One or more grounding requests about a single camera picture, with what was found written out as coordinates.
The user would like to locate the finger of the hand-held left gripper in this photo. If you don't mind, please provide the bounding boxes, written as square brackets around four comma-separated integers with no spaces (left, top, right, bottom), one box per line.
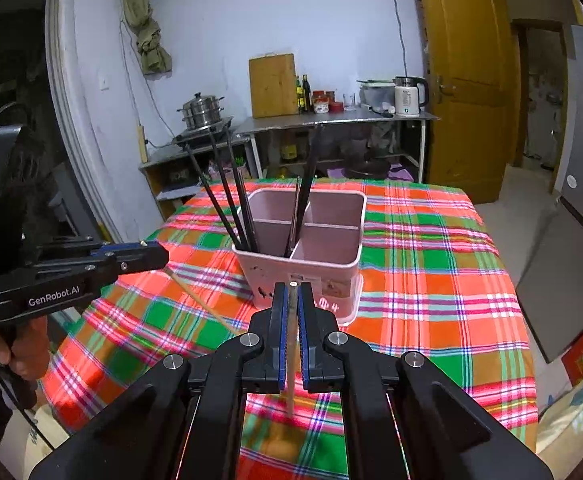
[22,245,170,281]
[39,241,145,261]

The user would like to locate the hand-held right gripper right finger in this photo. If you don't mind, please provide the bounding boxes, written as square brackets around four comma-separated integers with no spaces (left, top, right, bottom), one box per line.
[301,284,552,480]

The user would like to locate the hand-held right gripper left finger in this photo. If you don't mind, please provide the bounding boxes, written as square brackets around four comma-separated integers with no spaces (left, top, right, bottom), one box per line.
[29,284,288,480]

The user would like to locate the pink plastic utensil holder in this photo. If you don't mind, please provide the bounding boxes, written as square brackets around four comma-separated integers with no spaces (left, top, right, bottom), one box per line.
[232,187,368,325]

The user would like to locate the black chopstick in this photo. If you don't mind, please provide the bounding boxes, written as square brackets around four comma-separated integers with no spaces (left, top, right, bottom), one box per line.
[208,130,256,253]
[184,141,252,253]
[284,129,318,258]
[226,127,262,253]
[290,129,322,258]

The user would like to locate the brown wooden chopstick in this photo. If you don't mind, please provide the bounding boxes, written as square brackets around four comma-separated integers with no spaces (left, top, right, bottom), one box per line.
[290,176,302,251]

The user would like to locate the person's left hand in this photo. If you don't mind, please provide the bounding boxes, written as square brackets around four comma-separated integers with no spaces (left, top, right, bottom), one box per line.
[0,315,51,382]

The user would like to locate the low steel shelf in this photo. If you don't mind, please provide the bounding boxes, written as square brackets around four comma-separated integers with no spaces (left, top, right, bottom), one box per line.
[139,135,252,222]

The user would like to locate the plaid tablecloth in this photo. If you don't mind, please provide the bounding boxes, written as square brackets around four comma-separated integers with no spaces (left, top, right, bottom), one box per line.
[39,177,539,480]

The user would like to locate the black induction cooker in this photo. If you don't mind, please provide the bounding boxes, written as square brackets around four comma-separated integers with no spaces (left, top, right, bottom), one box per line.
[174,117,235,145]

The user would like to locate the steel steamer pot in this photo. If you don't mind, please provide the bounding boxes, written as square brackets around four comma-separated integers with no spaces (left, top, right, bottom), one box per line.
[178,92,225,131]

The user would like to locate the black wok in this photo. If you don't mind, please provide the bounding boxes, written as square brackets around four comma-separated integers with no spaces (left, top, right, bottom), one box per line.
[344,157,393,181]

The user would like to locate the purple cloth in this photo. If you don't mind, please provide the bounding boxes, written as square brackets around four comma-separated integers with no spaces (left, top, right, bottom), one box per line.
[386,162,417,182]

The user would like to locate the wooden cutting board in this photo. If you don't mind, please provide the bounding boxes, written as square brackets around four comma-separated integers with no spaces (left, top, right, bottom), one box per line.
[249,53,299,119]

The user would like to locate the steel kitchen table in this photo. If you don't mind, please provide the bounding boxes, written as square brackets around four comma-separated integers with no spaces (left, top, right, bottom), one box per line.
[234,109,441,186]

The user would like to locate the olive hanging curtain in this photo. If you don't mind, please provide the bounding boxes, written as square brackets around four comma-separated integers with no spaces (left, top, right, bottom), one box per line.
[122,0,173,76]

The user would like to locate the dark oil bottle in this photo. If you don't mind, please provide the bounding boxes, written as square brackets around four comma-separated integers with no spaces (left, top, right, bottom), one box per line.
[296,75,313,114]

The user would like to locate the red jar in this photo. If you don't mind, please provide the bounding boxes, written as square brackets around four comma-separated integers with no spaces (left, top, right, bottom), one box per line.
[312,91,345,114]

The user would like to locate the white electric kettle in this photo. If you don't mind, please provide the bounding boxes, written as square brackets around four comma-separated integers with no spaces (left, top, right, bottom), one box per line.
[394,76,429,117]

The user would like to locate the yellow wooden door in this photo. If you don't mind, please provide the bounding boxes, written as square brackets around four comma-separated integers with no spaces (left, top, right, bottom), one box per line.
[414,0,516,206]

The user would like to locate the black wall cable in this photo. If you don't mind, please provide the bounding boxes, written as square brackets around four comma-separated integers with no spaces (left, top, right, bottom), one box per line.
[383,0,410,79]

